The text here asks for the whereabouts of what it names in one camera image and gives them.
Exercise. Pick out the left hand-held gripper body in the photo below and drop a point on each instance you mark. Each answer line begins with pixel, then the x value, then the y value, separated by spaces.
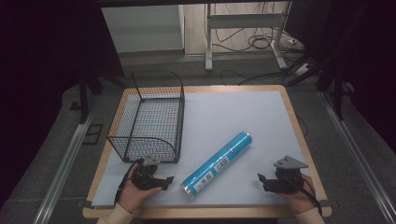
pixel 144 180

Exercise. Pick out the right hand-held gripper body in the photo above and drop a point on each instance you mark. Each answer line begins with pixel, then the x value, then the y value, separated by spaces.
pixel 286 182

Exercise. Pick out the blue cylindrical tube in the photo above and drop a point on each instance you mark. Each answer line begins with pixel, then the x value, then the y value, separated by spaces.
pixel 218 163

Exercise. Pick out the person's left hand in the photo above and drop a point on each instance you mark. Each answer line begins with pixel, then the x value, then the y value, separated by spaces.
pixel 130 197

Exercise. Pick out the person's right hand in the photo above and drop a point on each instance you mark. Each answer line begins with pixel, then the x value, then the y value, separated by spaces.
pixel 299 202

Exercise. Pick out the black floor plate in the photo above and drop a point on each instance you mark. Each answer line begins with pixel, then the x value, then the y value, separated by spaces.
pixel 92 133

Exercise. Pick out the white table board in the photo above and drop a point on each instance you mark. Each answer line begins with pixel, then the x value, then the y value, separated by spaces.
pixel 236 112

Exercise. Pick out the black metal stand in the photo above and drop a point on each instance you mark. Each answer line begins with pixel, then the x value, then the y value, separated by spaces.
pixel 337 93
pixel 83 99

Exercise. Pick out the white power strip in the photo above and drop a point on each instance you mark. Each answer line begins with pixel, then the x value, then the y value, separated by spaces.
pixel 295 42
pixel 302 69

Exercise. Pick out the dark curtain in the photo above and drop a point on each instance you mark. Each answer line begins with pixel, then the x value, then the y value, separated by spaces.
pixel 46 46
pixel 364 56

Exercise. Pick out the aluminium floor rail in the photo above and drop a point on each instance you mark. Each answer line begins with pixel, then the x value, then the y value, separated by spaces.
pixel 358 155
pixel 65 168

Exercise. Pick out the white wall panel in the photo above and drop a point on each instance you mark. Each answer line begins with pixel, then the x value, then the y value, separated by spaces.
pixel 141 28

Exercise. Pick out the white metal desk frame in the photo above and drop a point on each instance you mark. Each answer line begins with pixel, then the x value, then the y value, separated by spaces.
pixel 243 20

